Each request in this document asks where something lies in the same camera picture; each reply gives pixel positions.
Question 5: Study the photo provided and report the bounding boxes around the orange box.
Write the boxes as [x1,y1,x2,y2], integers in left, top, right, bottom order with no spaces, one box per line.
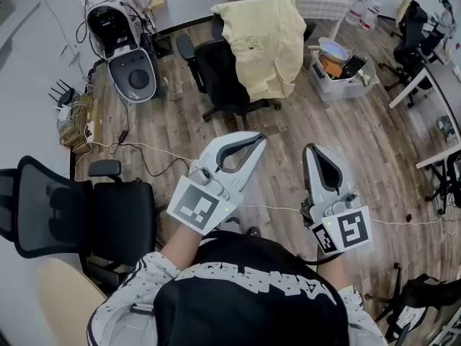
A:
[321,57,344,76]

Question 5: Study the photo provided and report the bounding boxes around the shiny round bowl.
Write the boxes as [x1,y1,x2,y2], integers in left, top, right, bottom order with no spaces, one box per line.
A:
[318,36,353,63]

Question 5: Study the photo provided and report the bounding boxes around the person's left forearm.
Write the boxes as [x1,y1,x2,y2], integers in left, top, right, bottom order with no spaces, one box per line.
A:
[159,224,214,272]

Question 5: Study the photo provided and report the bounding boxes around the black flat tablet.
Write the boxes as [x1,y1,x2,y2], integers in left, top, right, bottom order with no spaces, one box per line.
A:
[339,53,369,81]

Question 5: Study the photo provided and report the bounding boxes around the white desk with metal legs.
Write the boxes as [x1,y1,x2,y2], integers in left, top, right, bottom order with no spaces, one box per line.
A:
[388,58,461,169]

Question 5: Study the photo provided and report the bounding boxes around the person's black and white shirt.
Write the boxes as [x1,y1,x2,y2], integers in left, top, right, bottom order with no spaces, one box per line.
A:
[86,229,389,346]

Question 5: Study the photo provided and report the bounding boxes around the black router with antennas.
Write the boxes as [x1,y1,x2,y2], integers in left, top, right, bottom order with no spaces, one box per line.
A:
[48,79,77,108]

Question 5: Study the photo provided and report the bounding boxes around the white open pod-shaped device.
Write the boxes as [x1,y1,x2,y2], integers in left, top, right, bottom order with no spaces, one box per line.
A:
[85,0,160,105]

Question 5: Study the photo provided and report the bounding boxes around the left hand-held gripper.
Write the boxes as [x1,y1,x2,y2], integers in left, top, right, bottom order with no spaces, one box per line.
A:
[166,130,267,236]

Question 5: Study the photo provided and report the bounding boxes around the black mesh-back office chair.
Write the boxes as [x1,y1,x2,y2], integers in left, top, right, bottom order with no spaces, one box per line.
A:
[0,154,160,292]

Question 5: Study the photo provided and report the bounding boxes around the black cable with inline block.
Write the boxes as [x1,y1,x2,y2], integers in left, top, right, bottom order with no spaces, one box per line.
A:
[107,84,195,179]

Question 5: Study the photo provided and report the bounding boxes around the clear plastic water bottle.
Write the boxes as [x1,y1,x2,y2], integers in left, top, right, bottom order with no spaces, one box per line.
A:
[346,0,367,25]
[359,4,380,32]

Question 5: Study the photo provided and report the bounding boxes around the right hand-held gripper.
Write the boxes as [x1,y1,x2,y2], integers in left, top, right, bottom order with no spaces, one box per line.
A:
[300,143,373,256]

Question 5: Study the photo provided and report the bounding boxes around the long white cable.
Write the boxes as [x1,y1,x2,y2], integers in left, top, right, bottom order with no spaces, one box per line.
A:
[73,139,446,227]

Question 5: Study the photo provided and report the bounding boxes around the clear plastic storage bin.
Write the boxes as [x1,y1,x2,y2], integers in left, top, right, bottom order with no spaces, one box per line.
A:
[308,47,380,103]

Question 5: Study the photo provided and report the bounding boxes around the olive cardboard box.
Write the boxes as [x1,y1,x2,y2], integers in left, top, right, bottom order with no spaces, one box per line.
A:
[58,92,95,155]

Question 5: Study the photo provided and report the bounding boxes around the black office chair with headrest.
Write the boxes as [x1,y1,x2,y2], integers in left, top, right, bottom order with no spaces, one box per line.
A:
[377,0,444,108]

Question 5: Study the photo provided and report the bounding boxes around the black chair with draped bag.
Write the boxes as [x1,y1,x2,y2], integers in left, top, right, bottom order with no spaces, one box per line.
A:
[366,262,461,346]

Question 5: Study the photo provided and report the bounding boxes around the person's right forearm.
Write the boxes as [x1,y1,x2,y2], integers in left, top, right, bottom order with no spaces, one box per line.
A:
[316,249,353,290]

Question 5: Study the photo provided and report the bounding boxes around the pale yellow clothing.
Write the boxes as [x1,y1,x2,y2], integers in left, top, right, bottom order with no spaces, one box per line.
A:
[218,0,308,103]

